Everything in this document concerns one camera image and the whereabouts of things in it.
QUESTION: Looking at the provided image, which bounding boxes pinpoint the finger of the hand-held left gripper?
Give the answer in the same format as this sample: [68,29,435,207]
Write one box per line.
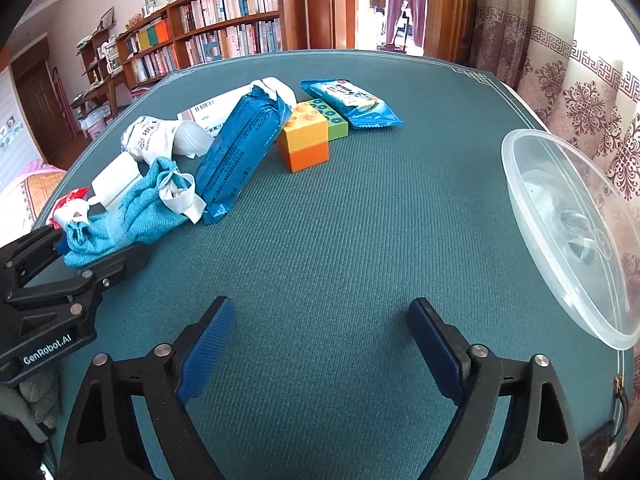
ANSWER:
[2,242,152,326]
[0,225,68,291]

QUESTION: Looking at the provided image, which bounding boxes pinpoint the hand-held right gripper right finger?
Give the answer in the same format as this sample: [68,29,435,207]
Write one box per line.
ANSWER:
[407,297,586,480]

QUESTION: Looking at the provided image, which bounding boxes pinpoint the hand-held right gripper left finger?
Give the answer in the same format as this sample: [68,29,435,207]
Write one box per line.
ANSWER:
[55,296,237,480]

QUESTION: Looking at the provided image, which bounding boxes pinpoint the teal cloth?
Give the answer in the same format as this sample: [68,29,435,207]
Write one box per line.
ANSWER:
[62,156,207,268]

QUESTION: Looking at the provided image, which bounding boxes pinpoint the dark blue snack packet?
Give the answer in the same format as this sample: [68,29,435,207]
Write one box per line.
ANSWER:
[194,85,292,225]

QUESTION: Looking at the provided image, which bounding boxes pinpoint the white medicine box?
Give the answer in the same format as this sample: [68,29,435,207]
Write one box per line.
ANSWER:
[177,87,251,133]

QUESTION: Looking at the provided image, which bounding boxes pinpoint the clear plastic container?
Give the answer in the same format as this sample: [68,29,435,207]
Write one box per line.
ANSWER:
[501,129,640,351]

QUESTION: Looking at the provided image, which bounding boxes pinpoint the yellow and orange toy block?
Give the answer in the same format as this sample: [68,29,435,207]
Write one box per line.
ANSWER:
[276,101,331,175]

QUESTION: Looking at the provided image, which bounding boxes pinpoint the green toy block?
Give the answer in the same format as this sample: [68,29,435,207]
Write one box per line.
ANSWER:
[307,97,350,142]

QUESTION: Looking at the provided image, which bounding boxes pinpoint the person's left hand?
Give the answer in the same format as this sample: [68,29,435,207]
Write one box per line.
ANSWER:
[19,367,62,443]

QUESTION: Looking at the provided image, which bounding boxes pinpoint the red and white wrapper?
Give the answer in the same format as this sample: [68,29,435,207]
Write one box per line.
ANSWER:
[46,186,92,228]

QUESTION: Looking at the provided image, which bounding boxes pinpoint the white printed plastic bag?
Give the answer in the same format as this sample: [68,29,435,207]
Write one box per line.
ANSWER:
[120,115,217,167]

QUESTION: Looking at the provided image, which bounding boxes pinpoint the small wooden shelf unit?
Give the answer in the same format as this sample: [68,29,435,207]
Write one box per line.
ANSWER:
[75,7,132,121]

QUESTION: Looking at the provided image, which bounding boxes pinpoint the light blue biscuit packet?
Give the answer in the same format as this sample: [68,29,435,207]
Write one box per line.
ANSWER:
[300,79,405,131]

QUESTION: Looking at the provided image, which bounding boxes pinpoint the rows of books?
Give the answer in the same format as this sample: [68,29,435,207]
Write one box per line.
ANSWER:
[122,0,283,86]

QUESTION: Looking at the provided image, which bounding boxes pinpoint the patterned curtain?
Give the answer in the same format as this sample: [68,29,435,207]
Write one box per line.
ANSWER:
[470,0,640,206]

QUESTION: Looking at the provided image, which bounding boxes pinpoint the wooden bookshelf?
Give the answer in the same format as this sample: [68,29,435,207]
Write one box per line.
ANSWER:
[117,0,308,88]

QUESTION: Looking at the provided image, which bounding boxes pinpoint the wooden door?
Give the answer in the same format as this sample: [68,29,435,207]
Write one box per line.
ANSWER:
[406,0,482,67]

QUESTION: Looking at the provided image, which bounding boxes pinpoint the purple hanging pants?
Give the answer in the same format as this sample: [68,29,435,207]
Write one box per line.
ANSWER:
[382,0,430,53]

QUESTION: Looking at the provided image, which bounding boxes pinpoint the wooden door frame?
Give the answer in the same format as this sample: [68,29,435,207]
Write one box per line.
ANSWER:
[305,0,362,52]

